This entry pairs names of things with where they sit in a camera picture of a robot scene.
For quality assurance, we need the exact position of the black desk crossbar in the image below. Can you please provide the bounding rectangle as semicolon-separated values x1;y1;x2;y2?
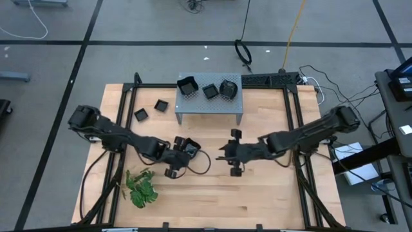
332;138;402;175

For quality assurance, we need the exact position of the green artificial plant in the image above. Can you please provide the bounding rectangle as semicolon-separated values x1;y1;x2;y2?
121;167;159;209

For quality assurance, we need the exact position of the black desk box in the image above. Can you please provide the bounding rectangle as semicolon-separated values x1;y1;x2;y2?
388;77;412;102

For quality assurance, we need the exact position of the grey desk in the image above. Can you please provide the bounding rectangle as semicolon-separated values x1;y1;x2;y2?
375;69;412;159
386;154;412;232

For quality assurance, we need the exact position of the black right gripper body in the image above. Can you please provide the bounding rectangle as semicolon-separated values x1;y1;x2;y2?
230;128;263;177

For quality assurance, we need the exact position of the black round bowl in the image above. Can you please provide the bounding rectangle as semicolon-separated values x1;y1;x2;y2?
219;79;239;101

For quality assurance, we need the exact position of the black perforated metal panel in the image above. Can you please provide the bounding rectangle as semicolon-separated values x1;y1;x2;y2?
241;72;300;87

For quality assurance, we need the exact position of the white floor cable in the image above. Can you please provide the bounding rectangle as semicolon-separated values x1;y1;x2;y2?
0;0;49;40

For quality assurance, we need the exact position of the black base cable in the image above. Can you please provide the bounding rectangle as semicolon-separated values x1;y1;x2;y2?
79;148;109;222

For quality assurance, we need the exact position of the grey cart base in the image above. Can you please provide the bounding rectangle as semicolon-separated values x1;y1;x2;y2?
11;0;69;7

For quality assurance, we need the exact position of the black mini square plate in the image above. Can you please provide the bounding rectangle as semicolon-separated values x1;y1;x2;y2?
153;99;169;113
133;108;149;122

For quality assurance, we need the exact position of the black floor object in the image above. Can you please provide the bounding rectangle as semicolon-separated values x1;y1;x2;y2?
0;99;14;117

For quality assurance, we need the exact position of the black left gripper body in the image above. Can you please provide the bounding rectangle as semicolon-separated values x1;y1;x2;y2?
159;137;191;179

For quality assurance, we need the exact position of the laptop with blue screen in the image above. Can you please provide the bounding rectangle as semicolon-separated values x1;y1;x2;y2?
389;57;412;78

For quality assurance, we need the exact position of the grey floor foot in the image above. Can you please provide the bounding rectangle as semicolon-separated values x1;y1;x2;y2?
0;71;32;83

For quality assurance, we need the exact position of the black stepped square plate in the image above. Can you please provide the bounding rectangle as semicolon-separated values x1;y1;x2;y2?
202;83;220;100

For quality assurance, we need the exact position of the black deep square bowl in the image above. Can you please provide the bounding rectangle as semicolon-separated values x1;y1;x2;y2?
176;75;200;96

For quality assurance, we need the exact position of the black coiled floor cable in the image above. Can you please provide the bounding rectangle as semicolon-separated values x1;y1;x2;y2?
234;0;254;73

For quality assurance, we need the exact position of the black aluminium table frame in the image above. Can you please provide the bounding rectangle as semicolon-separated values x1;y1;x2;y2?
72;72;347;232

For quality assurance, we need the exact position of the black cable bundle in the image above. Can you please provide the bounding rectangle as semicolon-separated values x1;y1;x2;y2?
185;0;204;14

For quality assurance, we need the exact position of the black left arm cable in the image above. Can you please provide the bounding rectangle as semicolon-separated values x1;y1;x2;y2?
180;149;212;177

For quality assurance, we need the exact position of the grey perforated metal riser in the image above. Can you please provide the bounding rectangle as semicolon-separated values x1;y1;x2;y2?
174;72;244;126

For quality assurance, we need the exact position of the yellow hanging cable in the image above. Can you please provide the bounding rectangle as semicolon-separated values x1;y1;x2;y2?
281;0;306;72

